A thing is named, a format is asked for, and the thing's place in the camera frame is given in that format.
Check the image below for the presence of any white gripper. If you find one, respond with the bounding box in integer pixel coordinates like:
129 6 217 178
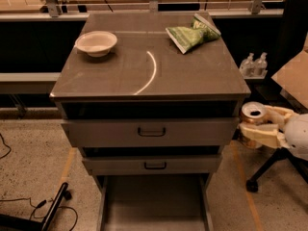
240 105 308 161

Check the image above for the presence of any orange soda can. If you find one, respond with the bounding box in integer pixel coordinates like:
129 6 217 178
239 101 267 149

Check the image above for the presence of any top grey drawer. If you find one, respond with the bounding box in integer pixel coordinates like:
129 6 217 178
62 117 239 147

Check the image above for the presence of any grey drawer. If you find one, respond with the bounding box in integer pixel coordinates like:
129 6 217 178
83 155 221 175
62 117 239 147

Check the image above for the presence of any middle grey drawer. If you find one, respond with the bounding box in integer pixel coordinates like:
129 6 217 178
83 155 221 175

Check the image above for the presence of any grey drawer cabinet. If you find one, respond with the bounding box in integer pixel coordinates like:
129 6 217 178
49 11 252 231

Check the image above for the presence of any bottom open drawer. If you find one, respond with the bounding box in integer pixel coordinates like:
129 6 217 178
97 174 214 231

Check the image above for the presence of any right clear sanitizer bottle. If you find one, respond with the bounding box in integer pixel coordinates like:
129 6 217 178
253 52 268 76

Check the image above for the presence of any clear sanitizer bottle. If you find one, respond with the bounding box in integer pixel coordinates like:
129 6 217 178
253 52 268 76
240 53 254 77

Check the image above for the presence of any left clear sanitizer bottle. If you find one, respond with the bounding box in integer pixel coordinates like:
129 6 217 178
240 53 254 77

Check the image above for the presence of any black office chair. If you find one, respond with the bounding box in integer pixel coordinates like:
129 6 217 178
244 0 308 193

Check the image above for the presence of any green chip bag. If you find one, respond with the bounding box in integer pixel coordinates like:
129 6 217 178
166 13 221 54

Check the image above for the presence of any white bowl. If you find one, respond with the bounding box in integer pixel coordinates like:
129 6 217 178
75 31 117 58

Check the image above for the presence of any black chair base leg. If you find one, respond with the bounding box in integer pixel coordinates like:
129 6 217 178
0 182 71 231

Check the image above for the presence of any black floor cable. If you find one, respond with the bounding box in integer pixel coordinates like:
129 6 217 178
0 132 79 231

